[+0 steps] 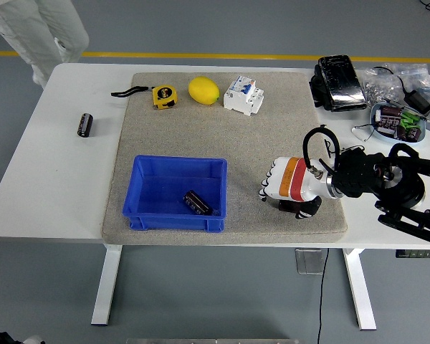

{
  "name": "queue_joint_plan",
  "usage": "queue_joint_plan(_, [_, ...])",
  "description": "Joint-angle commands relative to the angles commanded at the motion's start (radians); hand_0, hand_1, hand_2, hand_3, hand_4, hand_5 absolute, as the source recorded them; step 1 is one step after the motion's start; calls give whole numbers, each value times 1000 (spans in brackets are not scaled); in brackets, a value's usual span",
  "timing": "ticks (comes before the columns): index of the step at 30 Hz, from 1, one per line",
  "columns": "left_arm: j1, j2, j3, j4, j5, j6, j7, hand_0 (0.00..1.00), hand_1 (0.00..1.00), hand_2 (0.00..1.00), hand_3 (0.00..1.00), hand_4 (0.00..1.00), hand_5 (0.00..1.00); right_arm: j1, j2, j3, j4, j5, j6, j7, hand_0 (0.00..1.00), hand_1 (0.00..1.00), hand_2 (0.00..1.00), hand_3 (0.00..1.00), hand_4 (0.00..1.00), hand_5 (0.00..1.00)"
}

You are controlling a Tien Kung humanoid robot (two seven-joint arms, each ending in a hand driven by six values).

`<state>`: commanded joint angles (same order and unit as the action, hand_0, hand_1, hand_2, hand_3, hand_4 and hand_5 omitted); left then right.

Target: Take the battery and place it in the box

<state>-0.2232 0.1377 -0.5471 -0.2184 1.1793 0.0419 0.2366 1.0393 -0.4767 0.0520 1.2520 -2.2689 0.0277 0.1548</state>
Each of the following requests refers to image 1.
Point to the clear plastic bag of screws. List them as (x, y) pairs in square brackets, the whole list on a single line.
[(380, 89)]

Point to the blue plastic box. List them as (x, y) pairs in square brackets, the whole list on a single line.
[(157, 195)]

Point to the light blue tray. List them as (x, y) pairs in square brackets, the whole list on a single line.
[(401, 140)]

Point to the grey-brown mat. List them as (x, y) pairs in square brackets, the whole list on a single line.
[(200, 136)]

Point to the yellow tape measure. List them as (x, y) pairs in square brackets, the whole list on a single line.
[(163, 96)]

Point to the person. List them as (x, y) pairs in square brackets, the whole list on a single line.
[(39, 28)]

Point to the dark capacitor with gold end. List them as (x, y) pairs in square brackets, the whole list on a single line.
[(390, 113)]

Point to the green small parts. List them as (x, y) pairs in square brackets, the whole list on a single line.
[(408, 120)]

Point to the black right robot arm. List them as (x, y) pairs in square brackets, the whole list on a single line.
[(362, 172)]

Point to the black glossy device case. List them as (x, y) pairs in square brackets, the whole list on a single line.
[(340, 82)]

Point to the dark capacitor pair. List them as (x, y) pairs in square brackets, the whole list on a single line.
[(408, 133)]

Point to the yellow lemon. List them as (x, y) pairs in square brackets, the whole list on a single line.
[(203, 90)]

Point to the black table control panel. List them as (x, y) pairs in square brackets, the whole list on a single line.
[(419, 254)]

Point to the dark capacitor block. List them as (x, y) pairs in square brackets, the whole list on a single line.
[(387, 126)]

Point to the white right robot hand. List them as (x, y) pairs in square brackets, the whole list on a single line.
[(290, 177)]

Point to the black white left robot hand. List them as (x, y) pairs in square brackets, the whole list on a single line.
[(0, 339)]

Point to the white circuit breaker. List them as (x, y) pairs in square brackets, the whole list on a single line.
[(242, 96)]

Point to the white table leg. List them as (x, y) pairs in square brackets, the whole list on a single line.
[(360, 286), (105, 286)]

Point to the silver box under table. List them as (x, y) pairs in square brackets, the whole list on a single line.
[(310, 261)]

